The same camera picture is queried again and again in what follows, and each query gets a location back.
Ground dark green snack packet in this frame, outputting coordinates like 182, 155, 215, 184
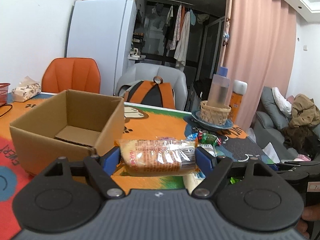
197, 132, 221, 146

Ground long bread package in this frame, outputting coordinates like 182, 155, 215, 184
117, 139, 196, 177

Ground white sandwich cracker package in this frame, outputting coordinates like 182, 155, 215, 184
183, 171, 206, 195

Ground blue snack packet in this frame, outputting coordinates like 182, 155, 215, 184
186, 133, 199, 141

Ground person's right hand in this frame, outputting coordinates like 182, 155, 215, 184
296, 204, 320, 239

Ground brown clothes pile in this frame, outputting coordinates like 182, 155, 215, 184
281, 94, 319, 160

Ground brown cardboard box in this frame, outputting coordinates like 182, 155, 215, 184
10, 90, 125, 175

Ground woven bamboo basket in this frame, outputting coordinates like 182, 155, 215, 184
200, 101, 231, 126

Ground blue ceramic plate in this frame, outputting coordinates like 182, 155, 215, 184
191, 110, 233, 130

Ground grey sofa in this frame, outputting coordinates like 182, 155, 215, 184
251, 87, 319, 160

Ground clear bottle purple cap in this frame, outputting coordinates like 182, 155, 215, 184
207, 67, 230, 107

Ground orange spray can white cap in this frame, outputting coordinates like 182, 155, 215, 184
228, 80, 248, 123

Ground orange black backpack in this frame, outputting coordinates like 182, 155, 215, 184
118, 76, 175, 109

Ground orange chair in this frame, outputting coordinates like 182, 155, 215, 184
41, 57, 101, 94

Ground floral tissue pack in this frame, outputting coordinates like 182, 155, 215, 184
11, 76, 41, 102

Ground red plastic basket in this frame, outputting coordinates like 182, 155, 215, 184
0, 82, 10, 107

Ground white refrigerator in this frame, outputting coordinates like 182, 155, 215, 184
66, 0, 137, 95

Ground pink curtain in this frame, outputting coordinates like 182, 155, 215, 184
223, 0, 296, 130

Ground hanging clothes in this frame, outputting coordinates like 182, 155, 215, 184
162, 5, 210, 71

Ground black cable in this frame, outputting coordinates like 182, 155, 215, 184
0, 103, 13, 119

